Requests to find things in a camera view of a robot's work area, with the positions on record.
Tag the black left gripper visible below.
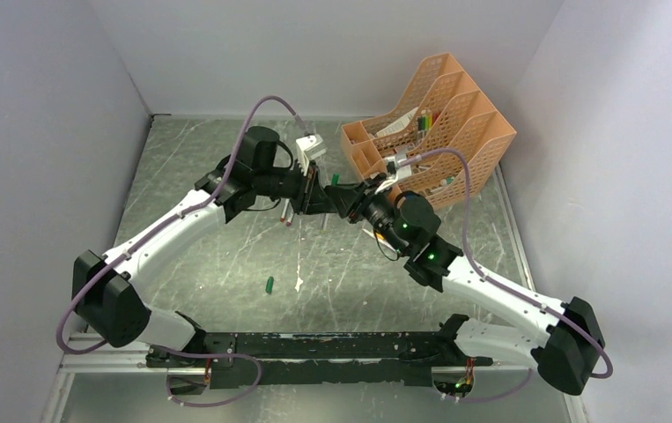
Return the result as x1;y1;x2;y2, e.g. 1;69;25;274
254;156;335;215

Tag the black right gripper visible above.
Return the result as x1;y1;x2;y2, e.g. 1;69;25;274
325;174;410;256

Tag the white pen yellow tip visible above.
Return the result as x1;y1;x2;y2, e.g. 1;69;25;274
362;228;380;241

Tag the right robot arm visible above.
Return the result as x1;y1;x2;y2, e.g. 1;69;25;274
324;182;613;396

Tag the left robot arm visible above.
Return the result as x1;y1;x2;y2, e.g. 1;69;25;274
68;126;327;367

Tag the white paper booklet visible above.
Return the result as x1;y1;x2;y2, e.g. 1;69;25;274
374;107;417;137

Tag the white green glue stick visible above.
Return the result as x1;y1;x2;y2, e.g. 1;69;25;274
439;177;454;187

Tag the pack of coloured markers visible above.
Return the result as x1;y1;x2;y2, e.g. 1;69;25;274
416;110;433;143

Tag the orange plastic desk organizer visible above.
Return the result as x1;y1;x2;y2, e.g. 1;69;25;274
340;53;517;210

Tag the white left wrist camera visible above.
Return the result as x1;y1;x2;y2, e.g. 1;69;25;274
295;134;327;175

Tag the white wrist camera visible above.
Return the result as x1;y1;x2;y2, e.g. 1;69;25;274
295;134;327;175
376;153;413;193

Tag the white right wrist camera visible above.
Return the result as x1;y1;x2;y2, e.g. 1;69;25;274
376;153;413;193

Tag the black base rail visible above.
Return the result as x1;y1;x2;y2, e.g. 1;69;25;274
145;314;493;393

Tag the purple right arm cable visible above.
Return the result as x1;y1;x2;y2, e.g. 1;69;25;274
396;146;614;404

